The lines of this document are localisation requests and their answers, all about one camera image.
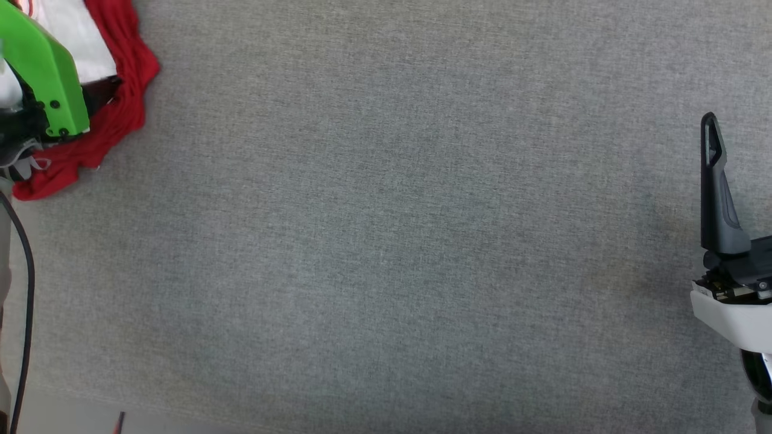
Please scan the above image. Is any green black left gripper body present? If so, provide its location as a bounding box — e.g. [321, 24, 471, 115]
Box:
[0, 0, 91, 181]

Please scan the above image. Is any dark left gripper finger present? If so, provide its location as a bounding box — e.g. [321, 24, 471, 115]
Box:
[81, 77, 121, 115]

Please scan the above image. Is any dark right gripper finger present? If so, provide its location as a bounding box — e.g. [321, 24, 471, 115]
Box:
[700, 112, 751, 254]

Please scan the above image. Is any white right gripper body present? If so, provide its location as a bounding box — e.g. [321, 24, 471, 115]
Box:
[691, 235, 772, 353]

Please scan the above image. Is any red and white shirt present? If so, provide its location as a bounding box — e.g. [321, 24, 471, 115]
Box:
[12, 0, 162, 201]

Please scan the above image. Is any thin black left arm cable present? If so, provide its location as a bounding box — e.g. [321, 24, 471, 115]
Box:
[0, 190, 36, 434]

